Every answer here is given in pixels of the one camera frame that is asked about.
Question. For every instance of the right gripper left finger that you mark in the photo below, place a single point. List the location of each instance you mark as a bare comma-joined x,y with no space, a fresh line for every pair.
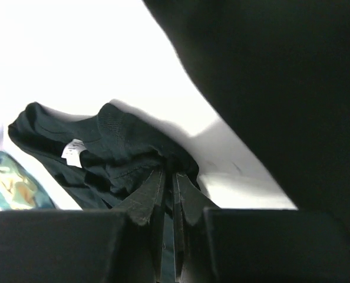
123,244

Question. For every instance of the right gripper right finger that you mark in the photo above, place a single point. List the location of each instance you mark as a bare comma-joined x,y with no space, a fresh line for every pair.
212,244

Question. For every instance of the black t shirt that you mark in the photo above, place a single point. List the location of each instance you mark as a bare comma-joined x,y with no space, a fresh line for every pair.
277,72

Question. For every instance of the teal plastic basket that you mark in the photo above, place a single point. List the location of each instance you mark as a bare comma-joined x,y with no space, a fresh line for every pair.
42,199

